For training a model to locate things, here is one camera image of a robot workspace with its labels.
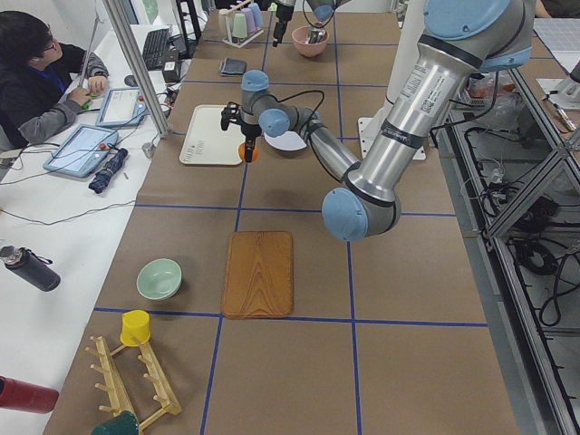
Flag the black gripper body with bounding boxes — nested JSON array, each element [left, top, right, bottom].
[[240, 121, 261, 146], [274, 0, 295, 24]]

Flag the orange fruit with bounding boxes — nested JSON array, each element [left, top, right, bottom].
[[238, 143, 259, 162]]

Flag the white round plate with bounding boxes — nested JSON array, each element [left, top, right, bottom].
[[264, 131, 307, 158]]

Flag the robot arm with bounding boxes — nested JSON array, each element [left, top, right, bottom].
[[236, 1, 536, 241], [272, 0, 345, 47]]

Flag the cream bear tray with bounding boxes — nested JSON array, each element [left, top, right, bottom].
[[179, 104, 244, 166]]

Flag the pink bowl with ice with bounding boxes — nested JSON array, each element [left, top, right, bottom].
[[291, 26, 329, 58]]

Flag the blue pastel cup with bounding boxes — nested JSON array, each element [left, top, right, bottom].
[[248, 3, 263, 28]]

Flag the purple pastel cup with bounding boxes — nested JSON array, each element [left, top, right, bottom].
[[240, 7, 256, 34]]

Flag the metal scoop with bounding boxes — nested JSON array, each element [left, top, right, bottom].
[[306, 25, 326, 44]]

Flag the green pastel cup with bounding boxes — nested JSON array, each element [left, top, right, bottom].
[[232, 13, 248, 40]]

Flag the white cup rack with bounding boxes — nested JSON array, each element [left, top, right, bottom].
[[218, 0, 264, 48]]

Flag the grey folded cloth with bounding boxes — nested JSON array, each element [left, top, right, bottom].
[[219, 58, 247, 77]]

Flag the black keyboard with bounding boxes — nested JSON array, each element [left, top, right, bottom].
[[141, 28, 170, 71]]

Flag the wooden cutting board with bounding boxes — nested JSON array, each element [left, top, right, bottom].
[[221, 231, 294, 319]]

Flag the far teach pendant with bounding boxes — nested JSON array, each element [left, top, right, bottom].
[[95, 87, 148, 128]]

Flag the teach pendant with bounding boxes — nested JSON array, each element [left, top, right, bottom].
[[43, 124, 119, 179], [95, 87, 148, 128]]

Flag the folded dark umbrella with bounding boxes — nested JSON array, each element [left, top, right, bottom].
[[88, 148, 129, 194]]

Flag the green ceramic bowl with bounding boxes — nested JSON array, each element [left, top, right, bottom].
[[136, 258, 182, 301]]

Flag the near teach pendant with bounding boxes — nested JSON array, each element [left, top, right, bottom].
[[43, 124, 119, 179]]

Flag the yellow cup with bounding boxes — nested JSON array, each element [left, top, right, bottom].
[[120, 310, 151, 347]]

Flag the seated person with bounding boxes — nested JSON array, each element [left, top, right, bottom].
[[1, 11, 109, 149]]

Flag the black bottle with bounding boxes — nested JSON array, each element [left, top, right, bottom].
[[1, 246, 61, 292]]

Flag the dark green cup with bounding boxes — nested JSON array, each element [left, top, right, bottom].
[[91, 411, 140, 435]]

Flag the red bottle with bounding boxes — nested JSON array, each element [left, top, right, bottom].
[[1, 376, 59, 414]]

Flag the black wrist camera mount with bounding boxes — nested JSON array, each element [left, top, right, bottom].
[[220, 101, 241, 131]]

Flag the aluminium frame post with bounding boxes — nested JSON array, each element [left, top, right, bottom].
[[101, 0, 169, 139]]

